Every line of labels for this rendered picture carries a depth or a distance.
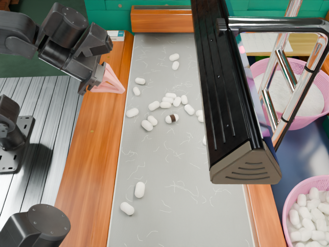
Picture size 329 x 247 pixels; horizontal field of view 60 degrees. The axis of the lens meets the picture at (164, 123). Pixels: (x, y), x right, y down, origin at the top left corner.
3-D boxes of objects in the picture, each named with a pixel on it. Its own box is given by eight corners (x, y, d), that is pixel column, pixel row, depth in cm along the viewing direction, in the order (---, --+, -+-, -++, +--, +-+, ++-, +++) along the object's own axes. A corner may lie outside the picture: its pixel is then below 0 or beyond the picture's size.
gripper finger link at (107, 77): (132, 71, 72) (100, 50, 68) (130, 90, 68) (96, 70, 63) (118, 86, 76) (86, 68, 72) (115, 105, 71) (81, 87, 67)
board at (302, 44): (228, 56, 95) (228, 53, 94) (222, 31, 104) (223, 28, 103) (327, 56, 94) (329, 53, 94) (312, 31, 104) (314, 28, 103)
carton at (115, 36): (106, 41, 100) (105, 36, 99) (107, 35, 102) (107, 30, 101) (123, 41, 100) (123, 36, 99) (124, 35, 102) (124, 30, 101)
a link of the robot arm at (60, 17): (88, 13, 62) (33, -22, 55) (87, 35, 56) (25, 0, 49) (64, 50, 68) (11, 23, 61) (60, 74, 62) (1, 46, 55)
